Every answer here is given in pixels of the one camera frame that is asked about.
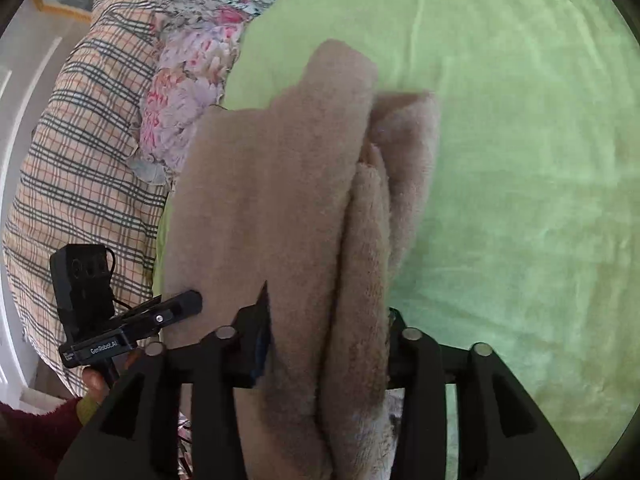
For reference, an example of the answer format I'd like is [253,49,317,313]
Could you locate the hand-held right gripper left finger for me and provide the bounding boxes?
[55,280,273,480]

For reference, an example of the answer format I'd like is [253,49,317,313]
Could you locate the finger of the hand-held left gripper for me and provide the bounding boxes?
[120,290,203,333]

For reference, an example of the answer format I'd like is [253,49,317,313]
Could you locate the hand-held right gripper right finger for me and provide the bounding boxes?
[387,307,576,480]

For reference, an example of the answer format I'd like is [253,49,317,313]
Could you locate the beige knitted sweater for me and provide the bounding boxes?
[162,39,442,480]

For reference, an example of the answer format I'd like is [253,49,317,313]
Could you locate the person's left forearm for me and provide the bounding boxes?
[0,395,86,480]

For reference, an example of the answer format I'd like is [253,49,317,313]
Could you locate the person's left hand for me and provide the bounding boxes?
[82,366,108,403]

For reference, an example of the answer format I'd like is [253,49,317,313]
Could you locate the plaid checked blanket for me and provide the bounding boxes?
[2,0,168,396]

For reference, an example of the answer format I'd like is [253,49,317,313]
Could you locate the purple floral pillow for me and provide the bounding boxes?
[127,7,251,186]

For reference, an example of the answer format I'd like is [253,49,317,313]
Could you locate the green bed sheet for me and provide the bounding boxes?
[150,0,640,471]

